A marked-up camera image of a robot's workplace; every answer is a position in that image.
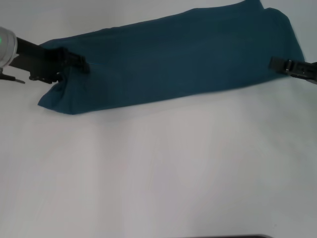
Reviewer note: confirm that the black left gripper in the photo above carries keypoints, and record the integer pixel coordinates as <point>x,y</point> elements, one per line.
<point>37,62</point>

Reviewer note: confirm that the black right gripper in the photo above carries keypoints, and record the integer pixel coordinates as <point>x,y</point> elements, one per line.
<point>304,72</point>

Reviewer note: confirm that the teal t-shirt with pink print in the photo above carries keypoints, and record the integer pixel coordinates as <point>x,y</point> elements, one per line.
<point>173,54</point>

